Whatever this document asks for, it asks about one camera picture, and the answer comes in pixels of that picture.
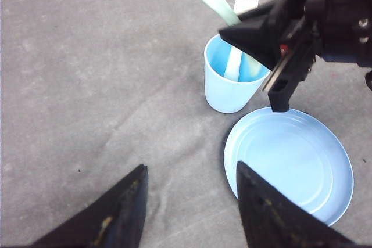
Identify light blue plastic cup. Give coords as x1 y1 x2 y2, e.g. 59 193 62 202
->
203 34 270 113

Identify blue plastic plate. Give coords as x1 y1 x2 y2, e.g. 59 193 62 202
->
224 107 354 225

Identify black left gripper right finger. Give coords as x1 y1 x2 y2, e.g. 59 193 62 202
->
237 161 357 247

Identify grey table mat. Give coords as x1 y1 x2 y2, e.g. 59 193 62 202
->
0 0 372 248

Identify white plastic fork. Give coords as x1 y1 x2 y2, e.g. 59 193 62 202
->
224 0 259 81

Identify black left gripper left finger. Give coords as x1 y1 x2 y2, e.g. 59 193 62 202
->
31 164 148 247

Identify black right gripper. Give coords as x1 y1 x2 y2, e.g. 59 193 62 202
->
219 0 371 113

